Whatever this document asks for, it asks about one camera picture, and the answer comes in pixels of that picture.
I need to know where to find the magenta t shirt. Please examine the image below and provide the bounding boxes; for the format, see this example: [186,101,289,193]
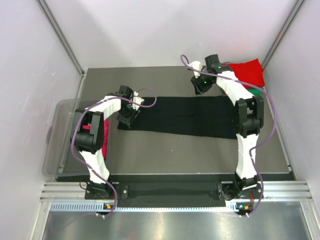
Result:
[79,119,112,159]

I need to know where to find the folded green t shirt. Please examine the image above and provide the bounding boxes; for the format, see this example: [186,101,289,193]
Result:
[247,88,262,96]

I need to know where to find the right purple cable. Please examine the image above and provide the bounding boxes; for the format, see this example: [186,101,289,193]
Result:
[180,54,278,218]

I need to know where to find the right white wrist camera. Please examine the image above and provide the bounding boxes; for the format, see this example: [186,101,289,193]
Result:
[187,60,203,78]

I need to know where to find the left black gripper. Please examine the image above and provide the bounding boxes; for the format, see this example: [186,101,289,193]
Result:
[117,103,140,129]

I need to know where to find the red t shirt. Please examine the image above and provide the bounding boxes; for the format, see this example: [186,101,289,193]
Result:
[223,58,265,87]

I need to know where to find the black t shirt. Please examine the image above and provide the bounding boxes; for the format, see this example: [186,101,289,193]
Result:
[117,95,237,140]

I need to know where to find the clear plastic bin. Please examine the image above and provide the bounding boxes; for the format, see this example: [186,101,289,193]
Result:
[42,98,99,178]

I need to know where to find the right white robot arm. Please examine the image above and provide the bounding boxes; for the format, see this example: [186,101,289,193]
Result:
[187,54,264,201]

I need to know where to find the slotted grey cable duct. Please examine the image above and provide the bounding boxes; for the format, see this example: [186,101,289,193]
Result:
[49,198,253,213]

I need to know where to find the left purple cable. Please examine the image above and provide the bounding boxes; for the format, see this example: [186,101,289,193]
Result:
[70,87,158,217]

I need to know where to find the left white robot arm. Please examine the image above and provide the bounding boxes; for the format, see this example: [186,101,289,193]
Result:
[70,85,144,199]

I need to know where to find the purple cable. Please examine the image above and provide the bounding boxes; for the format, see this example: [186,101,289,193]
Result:
[180,54,278,218]
[70,87,158,217]

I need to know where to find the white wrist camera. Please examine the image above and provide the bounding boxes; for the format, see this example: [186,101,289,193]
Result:
[132,91,145,111]
[187,60,203,78]

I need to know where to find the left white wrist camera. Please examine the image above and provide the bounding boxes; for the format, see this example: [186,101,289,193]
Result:
[132,91,145,111]

